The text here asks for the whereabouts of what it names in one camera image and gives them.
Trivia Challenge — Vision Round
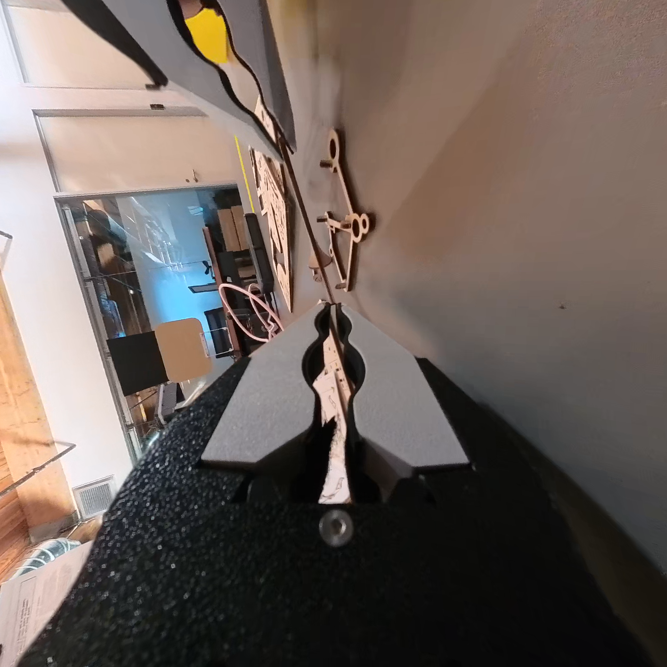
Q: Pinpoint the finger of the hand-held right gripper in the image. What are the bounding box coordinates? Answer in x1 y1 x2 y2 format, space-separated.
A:
214 0 299 153
99 0 279 157

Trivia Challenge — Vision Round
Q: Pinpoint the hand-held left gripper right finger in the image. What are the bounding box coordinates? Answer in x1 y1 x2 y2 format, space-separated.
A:
331 303 474 488

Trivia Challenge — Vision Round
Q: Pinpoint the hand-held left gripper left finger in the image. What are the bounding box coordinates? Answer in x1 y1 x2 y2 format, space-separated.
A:
200 303 331 470

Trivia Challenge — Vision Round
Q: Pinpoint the wooden sheet of model parts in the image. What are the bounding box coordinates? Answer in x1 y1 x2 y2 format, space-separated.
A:
254 95 356 505
249 146 295 313

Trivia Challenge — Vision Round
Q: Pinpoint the wooden model assembly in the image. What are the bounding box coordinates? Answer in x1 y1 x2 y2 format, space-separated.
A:
309 127 376 293

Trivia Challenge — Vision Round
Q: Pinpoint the yellow box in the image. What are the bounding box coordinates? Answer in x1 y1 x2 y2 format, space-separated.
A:
187 8 230 64

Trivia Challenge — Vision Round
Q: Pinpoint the wooden board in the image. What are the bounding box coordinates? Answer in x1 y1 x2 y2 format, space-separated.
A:
155 318 214 382

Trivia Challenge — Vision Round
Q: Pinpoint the yellow tape strip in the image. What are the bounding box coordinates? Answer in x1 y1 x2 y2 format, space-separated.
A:
234 137 255 214

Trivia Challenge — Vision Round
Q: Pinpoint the black panel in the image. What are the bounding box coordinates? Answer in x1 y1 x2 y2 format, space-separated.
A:
107 331 168 398

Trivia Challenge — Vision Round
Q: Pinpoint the white vent grille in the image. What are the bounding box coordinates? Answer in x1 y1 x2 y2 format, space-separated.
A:
73 474 116 519

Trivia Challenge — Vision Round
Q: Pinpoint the printed instruction sheet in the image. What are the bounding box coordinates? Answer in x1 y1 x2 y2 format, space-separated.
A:
0 542 96 667

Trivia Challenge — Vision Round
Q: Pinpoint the pink cable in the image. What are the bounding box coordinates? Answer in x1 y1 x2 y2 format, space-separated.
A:
219 283 285 342

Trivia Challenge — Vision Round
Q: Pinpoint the silver flexible duct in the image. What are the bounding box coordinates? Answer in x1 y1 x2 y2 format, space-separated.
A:
10 539 79 576

